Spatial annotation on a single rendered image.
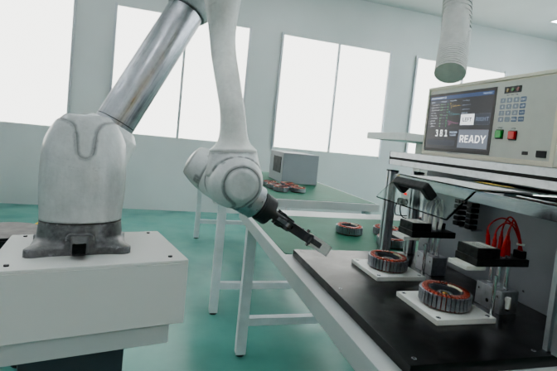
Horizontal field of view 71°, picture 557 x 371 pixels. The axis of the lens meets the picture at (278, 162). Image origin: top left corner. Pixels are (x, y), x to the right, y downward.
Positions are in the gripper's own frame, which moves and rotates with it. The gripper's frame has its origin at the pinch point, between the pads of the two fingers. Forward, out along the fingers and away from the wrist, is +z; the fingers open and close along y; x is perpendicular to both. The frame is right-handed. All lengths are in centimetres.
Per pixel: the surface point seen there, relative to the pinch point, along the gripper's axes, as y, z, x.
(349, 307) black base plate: 21.5, 3.8, -6.9
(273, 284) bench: -137, 59, -41
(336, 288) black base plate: 12.2, 4.3, -6.0
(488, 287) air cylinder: 24.5, 30.6, 14.7
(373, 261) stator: 1.5, 16.3, 4.8
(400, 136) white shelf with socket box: -64, 37, 61
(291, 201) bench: -133, 36, 8
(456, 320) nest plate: 31.9, 19.7, 3.9
